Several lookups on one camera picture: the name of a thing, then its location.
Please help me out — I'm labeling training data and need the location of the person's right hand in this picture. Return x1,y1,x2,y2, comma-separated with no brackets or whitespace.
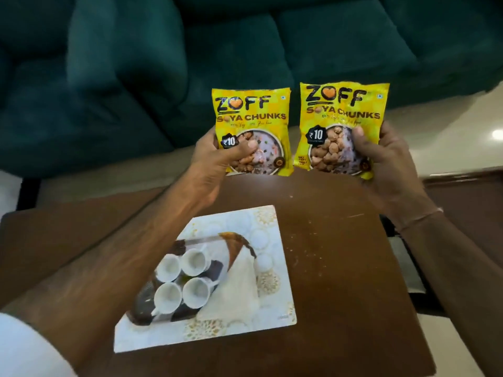
352,121,431,226

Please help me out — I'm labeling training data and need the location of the person's left hand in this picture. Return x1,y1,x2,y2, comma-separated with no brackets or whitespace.
188,126,259,208

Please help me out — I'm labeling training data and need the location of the yellow snack packet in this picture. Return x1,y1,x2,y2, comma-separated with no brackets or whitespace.
293,81,390,180
211,88,294,177

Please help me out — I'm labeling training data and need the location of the person's right forearm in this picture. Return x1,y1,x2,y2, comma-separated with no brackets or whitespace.
395,208,503,377

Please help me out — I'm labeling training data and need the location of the person's left forearm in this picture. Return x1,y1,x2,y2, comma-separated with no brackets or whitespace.
2,169,213,369

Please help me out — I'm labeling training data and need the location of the thin thread wristband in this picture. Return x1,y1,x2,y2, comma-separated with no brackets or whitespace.
396,208,444,233

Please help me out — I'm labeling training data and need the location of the dark green sofa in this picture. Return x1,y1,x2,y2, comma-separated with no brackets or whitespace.
0,0,503,179

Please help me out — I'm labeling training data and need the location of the printed white placemat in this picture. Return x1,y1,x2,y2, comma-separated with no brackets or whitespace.
113,205,298,354

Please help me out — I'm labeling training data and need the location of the white shirt sleeve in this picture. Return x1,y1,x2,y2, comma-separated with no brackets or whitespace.
0,312,77,377

